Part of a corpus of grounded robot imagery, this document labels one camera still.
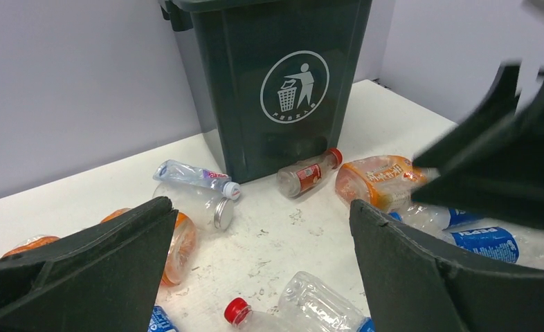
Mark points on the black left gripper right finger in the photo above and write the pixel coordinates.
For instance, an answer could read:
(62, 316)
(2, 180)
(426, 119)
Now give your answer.
(416, 282)

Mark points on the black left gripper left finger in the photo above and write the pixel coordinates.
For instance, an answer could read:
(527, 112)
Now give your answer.
(102, 278)

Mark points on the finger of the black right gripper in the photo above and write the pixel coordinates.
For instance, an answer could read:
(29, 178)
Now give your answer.
(500, 175)
(500, 101)

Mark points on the blue label bottle front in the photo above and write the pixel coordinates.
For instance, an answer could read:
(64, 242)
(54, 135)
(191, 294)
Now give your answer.
(160, 322)

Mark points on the clear unlabelled crushed bottle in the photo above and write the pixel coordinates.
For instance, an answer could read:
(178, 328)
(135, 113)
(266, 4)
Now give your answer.
(311, 305)

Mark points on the dark green plastic trash bin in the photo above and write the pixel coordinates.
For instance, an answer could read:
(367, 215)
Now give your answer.
(270, 80)

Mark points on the clear bottle blue label right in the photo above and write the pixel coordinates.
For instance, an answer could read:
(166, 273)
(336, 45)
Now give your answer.
(434, 218)

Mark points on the Pepsi bottle blue label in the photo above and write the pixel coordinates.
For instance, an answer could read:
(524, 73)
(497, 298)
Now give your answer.
(510, 244)

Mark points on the crushed orange bottle far left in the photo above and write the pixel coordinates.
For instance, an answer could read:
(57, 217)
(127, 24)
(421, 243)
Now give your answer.
(31, 243)

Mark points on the crushed orange bottle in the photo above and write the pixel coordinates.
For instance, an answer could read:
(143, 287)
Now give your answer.
(183, 246)
(386, 181)
(31, 243)

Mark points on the crushed orange bottle middle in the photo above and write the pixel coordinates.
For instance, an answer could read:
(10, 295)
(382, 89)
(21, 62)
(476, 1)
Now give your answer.
(183, 246)

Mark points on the crushed orange bottle right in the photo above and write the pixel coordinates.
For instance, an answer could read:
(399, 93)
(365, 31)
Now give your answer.
(386, 181)

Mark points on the crushed clear bottle white cap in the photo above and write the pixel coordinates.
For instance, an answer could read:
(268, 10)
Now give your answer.
(172, 171)

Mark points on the small brown red-capped bottle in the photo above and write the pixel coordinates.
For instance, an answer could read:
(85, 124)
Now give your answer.
(304, 175)

